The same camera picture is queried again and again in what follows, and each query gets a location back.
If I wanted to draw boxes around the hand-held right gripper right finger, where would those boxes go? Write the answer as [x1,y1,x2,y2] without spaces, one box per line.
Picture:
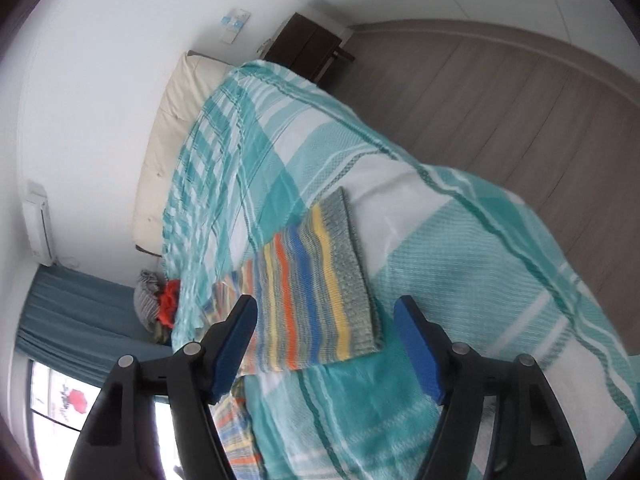
[393,296,588,480]

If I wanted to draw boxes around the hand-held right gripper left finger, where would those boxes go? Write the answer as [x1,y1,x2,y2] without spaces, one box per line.
[65,294,259,480]

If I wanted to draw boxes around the striped knit pants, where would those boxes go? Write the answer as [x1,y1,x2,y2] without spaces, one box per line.
[212,385,266,480]

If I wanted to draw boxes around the striped knit sweater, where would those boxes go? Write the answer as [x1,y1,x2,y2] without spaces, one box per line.
[200,186,385,376]

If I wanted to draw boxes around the pile of grey clothes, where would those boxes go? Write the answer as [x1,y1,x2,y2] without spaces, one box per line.
[132,269,173,346]

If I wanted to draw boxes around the red cloth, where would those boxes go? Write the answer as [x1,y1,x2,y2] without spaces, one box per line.
[157,280,182,331]

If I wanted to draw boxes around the teal checked blanket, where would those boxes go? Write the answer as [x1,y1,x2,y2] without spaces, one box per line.
[162,60,640,480]

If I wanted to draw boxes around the blue curtain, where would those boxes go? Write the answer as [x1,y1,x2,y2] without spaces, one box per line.
[15,265,173,386]

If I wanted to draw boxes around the red window decoration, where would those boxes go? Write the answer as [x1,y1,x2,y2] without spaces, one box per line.
[60,387,88,418]

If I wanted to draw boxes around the window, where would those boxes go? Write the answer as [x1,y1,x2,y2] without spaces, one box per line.
[27,360,176,480]

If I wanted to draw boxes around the cream padded headboard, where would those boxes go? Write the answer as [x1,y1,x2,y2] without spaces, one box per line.
[132,51,241,258]

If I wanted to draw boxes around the white air conditioner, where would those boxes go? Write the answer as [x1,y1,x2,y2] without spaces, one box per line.
[22,180,56,267]

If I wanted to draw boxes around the dark wooden nightstand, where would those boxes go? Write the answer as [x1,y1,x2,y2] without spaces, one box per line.
[264,12,356,86]

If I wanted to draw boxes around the white wall switch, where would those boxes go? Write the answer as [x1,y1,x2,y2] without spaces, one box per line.
[220,7,252,43]

